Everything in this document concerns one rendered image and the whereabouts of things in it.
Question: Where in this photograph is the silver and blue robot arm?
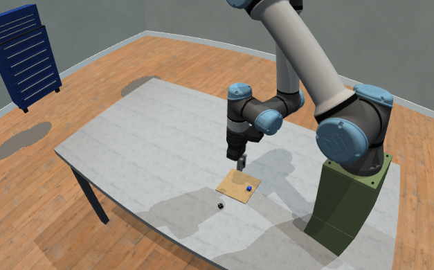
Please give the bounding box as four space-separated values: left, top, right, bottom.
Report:
227 0 393 177

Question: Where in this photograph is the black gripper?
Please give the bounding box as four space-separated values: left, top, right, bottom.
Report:
226 117 264 172

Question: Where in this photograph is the tan mat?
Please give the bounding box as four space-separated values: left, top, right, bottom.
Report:
215 168 261 204

